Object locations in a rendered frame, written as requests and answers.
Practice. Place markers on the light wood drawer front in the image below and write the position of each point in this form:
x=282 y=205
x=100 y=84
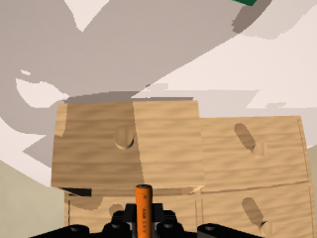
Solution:
x=280 y=214
x=119 y=145
x=235 y=160
x=95 y=214

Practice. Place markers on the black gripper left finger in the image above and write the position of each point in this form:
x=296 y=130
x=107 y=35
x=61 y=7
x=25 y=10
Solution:
x=127 y=228

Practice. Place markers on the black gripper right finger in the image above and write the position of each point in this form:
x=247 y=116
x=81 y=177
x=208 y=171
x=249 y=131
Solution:
x=170 y=228

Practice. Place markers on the orange aaa battery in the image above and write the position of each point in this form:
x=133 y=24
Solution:
x=144 y=201

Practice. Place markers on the white and green eraser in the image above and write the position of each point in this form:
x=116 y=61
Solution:
x=247 y=2

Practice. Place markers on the small wooden chest of drawers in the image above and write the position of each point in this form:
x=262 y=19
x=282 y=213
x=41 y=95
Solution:
x=197 y=194

